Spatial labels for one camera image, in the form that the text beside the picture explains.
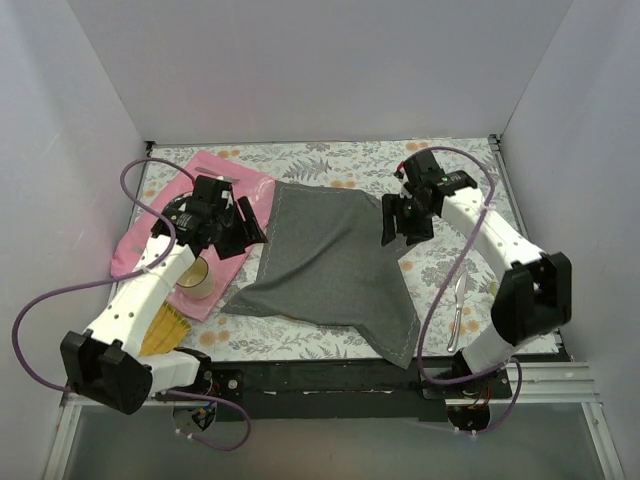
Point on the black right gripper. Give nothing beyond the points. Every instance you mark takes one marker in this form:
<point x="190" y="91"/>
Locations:
<point x="406" y="214"/>

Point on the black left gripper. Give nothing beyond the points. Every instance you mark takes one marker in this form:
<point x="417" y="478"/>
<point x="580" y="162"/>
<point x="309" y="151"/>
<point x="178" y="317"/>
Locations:
<point x="235" y="228"/>

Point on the grey cloth napkin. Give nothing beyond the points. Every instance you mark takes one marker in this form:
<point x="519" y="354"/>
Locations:
<point x="324" y="264"/>

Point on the silver table knife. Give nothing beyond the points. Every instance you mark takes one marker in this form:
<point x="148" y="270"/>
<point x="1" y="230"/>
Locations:
<point x="459" y="296"/>

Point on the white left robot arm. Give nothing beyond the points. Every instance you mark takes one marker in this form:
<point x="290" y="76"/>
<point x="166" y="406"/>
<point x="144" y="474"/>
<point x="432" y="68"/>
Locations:
<point x="105" y="362"/>

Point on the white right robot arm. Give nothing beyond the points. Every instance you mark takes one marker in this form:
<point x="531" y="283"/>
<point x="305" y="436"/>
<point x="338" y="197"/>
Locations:
<point x="534" y="295"/>

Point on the cream mug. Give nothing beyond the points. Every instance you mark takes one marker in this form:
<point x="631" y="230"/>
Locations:
<point x="197" y="282"/>

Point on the dark round plate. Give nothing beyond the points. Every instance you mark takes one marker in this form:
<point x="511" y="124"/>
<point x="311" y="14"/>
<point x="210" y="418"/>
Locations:
<point x="176" y="207"/>

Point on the yellow bamboo mat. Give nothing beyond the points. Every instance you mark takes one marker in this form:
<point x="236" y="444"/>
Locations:
<point x="166" y="332"/>

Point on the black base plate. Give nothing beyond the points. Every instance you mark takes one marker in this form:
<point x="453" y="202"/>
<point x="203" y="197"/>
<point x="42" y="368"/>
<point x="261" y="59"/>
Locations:
<point x="326" y="389"/>

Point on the aluminium frame rail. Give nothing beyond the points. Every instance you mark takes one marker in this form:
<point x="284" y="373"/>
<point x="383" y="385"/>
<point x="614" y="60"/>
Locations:
<point x="357" y="419"/>

